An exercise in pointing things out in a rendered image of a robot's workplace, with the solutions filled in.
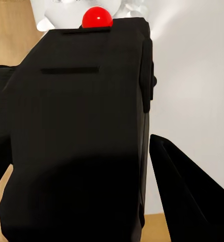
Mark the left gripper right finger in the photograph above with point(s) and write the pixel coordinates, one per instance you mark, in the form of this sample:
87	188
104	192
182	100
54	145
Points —
192	201

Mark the digital camera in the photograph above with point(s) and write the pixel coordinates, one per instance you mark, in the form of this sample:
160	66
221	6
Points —
77	112

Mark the door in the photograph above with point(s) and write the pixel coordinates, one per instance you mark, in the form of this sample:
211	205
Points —
155	229

